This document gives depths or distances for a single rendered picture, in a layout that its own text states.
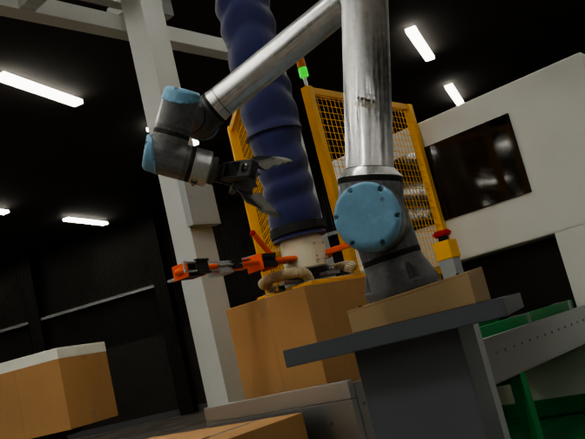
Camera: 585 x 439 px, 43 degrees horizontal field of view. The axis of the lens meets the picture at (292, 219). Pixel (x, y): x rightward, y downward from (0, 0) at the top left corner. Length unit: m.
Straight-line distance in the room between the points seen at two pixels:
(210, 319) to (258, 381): 1.07
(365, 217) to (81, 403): 2.58
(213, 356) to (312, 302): 1.30
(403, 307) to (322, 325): 0.95
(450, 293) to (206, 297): 2.28
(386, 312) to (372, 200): 0.27
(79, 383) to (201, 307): 0.72
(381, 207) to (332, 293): 1.13
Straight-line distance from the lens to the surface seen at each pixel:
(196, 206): 3.84
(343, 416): 2.44
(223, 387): 3.79
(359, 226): 1.60
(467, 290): 1.66
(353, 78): 1.70
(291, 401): 2.57
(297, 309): 2.60
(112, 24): 5.29
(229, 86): 1.92
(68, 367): 3.90
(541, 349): 3.72
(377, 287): 1.78
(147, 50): 4.17
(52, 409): 3.90
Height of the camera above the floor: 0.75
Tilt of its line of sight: 10 degrees up
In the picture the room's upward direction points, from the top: 14 degrees counter-clockwise
